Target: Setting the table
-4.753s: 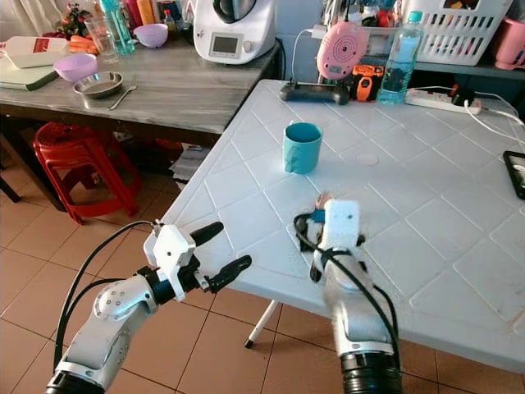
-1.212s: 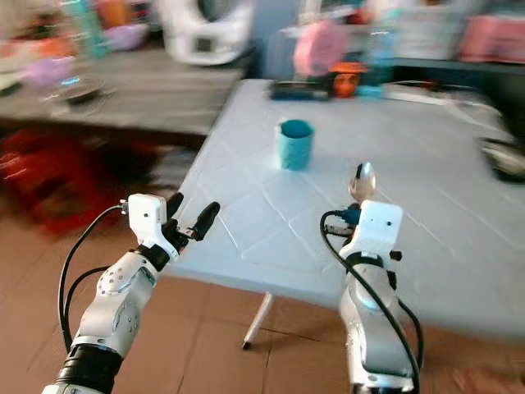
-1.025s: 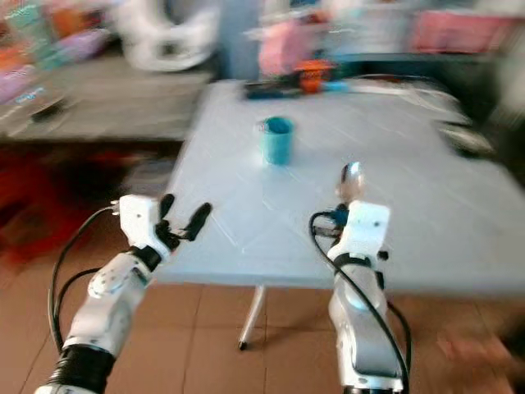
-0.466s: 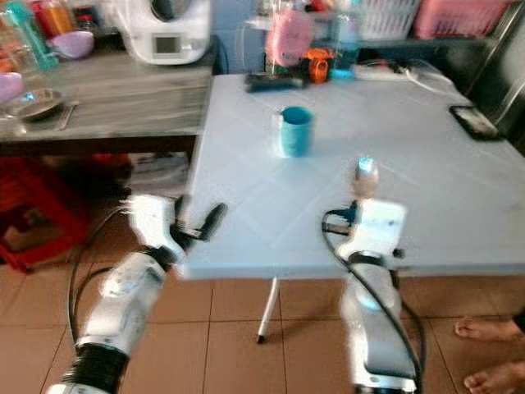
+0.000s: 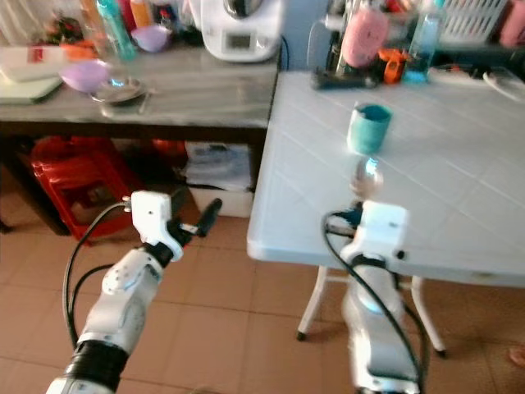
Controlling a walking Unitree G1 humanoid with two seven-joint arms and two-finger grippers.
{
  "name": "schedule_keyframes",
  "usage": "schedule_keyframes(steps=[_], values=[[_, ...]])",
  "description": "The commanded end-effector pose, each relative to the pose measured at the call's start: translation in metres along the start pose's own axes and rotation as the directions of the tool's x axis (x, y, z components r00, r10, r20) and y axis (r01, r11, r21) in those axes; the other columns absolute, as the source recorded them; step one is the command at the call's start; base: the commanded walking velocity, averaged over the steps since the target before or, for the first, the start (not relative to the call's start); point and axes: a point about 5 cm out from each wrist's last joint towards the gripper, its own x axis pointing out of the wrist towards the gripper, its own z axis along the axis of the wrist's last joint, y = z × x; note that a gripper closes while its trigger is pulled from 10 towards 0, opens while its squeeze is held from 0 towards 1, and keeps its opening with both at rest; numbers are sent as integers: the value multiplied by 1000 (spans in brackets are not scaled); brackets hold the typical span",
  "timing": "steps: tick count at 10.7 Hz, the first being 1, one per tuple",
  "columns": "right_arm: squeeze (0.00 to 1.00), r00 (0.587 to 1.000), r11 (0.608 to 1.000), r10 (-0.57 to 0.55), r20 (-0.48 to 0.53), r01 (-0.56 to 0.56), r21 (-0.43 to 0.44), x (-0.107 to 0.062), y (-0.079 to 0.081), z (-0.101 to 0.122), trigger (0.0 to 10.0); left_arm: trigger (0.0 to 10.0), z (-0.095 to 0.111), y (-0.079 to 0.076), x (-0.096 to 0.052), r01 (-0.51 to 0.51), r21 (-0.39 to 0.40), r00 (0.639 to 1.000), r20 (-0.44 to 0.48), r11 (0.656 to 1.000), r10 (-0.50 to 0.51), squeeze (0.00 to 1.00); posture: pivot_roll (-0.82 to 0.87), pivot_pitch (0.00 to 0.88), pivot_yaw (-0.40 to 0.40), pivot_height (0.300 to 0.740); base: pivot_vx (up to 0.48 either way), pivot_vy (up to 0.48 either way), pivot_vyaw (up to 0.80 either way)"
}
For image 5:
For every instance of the white folding table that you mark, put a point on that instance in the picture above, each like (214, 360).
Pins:
(451, 164)

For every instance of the large purple bowl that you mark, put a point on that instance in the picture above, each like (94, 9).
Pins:
(85, 75)

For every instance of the white box with red label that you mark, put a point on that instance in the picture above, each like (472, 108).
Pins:
(29, 59)

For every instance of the pale green cutting board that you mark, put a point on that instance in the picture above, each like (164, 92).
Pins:
(25, 87)

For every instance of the white slatted basket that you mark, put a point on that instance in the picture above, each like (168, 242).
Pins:
(472, 18)

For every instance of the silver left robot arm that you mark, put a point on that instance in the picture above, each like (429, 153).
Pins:
(123, 300)

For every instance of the red plastic stool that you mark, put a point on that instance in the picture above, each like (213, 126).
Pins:
(86, 185)

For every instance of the orange and black tool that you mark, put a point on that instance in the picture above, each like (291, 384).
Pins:
(394, 64)

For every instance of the black flat base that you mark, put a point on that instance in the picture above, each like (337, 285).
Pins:
(343, 80)

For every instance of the white plate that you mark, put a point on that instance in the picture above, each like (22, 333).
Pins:
(505, 84)

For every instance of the white kitchen appliance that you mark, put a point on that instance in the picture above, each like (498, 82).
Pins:
(239, 33)

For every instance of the dark table with grey top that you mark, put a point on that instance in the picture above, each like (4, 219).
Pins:
(205, 94)

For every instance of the teal cup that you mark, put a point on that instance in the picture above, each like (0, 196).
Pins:
(367, 131)

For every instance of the metal plate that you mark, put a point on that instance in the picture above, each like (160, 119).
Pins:
(118, 90)

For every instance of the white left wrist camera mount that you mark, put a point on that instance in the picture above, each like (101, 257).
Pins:
(152, 215)

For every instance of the small purple bowl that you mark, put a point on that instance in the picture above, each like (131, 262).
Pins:
(152, 38)

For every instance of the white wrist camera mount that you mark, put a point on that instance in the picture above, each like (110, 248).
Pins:
(384, 230)
(152, 215)

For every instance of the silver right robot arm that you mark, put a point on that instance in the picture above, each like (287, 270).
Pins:
(377, 328)

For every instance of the clear blue plastic bottle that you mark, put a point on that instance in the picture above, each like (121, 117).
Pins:
(425, 45)

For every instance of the teal bottle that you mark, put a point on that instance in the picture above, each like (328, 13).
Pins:
(116, 31)

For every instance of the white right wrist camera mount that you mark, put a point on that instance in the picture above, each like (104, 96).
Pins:
(384, 230)

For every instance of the white storage box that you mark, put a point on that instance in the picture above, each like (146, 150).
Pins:
(220, 174)

